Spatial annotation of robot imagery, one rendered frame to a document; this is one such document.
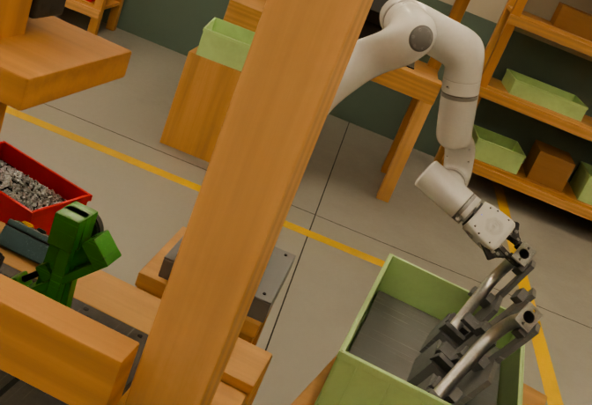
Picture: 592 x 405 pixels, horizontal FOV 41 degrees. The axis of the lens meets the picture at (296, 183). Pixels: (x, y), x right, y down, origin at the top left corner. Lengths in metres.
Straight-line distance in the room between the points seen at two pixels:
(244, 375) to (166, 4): 5.75
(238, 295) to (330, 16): 0.33
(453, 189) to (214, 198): 1.22
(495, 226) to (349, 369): 0.56
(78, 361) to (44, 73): 0.33
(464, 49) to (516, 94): 4.53
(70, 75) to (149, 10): 6.27
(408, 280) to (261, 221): 1.46
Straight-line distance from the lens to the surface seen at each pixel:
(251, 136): 0.84
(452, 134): 1.97
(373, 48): 1.81
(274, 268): 2.05
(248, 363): 1.69
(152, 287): 1.96
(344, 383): 1.78
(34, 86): 0.92
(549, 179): 6.68
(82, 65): 1.00
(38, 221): 1.98
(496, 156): 6.55
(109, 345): 0.97
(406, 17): 1.79
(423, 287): 2.30
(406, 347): 2.11
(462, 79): 1.92
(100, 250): 1.43
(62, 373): 1.00
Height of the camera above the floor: 1.84
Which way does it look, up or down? 21 degrees down
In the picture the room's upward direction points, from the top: 22 degrees clockwise
